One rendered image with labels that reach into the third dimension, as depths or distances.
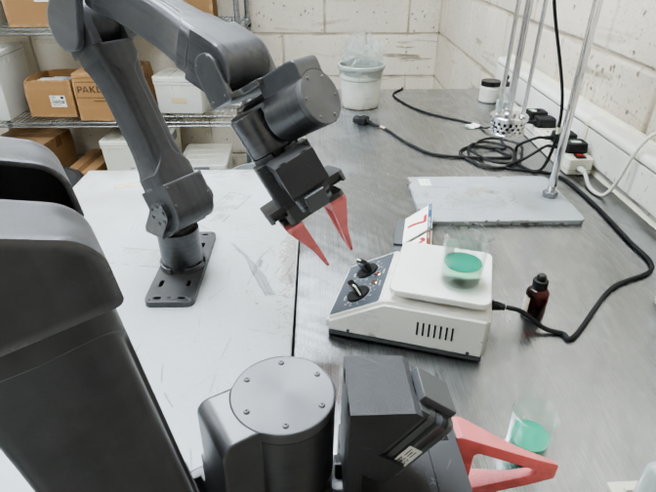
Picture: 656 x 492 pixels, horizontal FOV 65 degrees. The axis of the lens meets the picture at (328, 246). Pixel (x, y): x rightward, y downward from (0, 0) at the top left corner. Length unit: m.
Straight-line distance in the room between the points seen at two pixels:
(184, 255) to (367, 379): 0.54
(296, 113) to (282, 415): 0.33
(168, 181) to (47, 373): 0.56
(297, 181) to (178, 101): 2.32
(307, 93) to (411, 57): 2.52
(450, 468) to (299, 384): 0.11
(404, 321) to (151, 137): 0.41
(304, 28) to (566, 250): 2.26
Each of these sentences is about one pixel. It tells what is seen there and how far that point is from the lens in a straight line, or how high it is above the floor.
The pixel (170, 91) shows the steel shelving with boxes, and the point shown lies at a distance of 2.80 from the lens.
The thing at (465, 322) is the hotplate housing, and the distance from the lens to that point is 0.63.
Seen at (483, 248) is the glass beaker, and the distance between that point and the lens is 0.60.
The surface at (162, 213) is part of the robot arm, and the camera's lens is 0.74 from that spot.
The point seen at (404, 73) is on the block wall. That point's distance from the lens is 3.04.
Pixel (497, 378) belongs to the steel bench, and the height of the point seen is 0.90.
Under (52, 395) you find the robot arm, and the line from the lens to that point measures 0.20.
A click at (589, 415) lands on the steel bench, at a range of 0.66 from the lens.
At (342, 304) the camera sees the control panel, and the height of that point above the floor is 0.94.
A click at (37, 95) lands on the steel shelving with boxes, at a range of 3.01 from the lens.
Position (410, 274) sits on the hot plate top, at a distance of 0.65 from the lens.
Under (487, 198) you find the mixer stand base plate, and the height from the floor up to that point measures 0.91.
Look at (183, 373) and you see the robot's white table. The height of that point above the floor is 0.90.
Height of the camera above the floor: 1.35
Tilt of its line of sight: 31 degrees down
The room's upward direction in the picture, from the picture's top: straight up
